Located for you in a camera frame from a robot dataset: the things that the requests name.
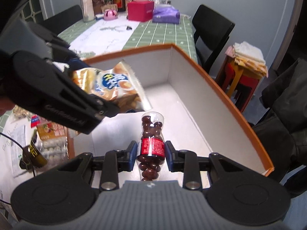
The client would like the black chair right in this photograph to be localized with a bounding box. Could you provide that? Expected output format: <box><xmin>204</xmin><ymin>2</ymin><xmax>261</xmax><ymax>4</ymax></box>
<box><xmin>192</xmin><ymin>4</ymin><xmax>235</xmax><ymax>73</ymax></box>

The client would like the egg snack tray pack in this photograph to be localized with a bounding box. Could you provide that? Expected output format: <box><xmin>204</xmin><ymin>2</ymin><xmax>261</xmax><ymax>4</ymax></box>
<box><xmin>31</xmin><ymin>115</ymin><xmax>68</xmax><ymax>165</ymax></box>

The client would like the orange chip snack bag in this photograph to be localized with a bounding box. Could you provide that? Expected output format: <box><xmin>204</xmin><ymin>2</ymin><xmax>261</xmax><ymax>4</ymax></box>
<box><xmin>71</xmin><ymin>61</ymin><xmax>151</xmax><ymax>113</ymax></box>

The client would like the black cable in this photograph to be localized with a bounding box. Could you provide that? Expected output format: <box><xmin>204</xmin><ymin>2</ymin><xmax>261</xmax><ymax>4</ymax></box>
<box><xmin>0</xmin><ymin>132</ymin><xmax>36</xmax><ymax>205</ymax></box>

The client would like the pink round container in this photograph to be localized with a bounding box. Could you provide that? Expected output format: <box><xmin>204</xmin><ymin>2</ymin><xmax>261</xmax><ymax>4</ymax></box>
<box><xmin>103</xmin><ymin>9</ymin><xmax>118</xmax><ymax>21</ymax></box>

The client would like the black chair far left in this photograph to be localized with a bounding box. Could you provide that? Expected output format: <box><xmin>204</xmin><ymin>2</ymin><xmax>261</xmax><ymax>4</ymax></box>
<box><xmin>40</xmin><ymin>5</ymin><xmax>83</xmax><ymax>35</ymax></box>

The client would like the folded cloth stack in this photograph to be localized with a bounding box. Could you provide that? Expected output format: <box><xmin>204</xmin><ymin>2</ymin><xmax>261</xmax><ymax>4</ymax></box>
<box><xmin>225</xmin><ymin>41</ymin><xmax>268</xmax><ymax>77</ymax></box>

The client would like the chocolate ball bottle red label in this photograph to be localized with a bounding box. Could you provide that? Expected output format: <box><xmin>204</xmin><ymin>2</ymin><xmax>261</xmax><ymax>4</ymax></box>
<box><xmin>136</xmin><ymin>112</ymin><xmax>165</xmax><ymax>181</ymax></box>

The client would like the white pink tumbler bottle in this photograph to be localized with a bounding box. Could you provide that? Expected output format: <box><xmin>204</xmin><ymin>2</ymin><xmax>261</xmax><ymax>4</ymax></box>
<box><xmin>80</xmin><ymin>0</ymin><xmax>95</xmax><ymax>22</ymax></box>

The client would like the red wooden stool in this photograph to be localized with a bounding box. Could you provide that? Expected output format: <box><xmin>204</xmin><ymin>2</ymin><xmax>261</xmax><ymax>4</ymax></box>
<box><xmin>215</xmin><ymin>55</ymin><xmax>262</xmax><ymax>113</ymax></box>

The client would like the black chair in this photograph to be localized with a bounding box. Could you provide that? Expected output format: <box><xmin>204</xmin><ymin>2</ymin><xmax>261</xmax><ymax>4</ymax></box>
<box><xmin>40</xmin><ymin>5</ymin><xmax>83</xmax><ymax>35</ymax></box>
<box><xmin>192</xmin><ymin>4</ymin><xmax>235</xmax><ymax>73</ymax></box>

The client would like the purple tissue pack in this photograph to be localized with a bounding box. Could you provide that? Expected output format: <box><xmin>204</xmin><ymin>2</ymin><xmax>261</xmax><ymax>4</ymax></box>
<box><xmin>152</xmin><ymin>6</ymin><xmax>181</xmax><ymax>24</ymax></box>

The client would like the green grid tablecloth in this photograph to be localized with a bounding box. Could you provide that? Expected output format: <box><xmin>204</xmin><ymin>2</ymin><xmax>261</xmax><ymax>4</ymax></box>
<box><xmin>58</xmin><ymin>15</ymin><xmax>197</xmax><ymax>61</ymax></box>

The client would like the orange white cardboard box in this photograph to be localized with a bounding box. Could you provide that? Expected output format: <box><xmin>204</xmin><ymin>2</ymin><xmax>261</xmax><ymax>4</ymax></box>
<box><xmin>67</xmin><ymin>43</ymin><xmax>275</xmax><ymax>189</ymax></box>

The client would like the red tissue box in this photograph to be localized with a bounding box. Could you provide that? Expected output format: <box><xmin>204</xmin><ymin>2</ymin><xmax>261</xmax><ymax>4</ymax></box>
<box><xmin>127</xmin><ymin>0</ymin><xmax>154</xmax><ymax>22</ymax></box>

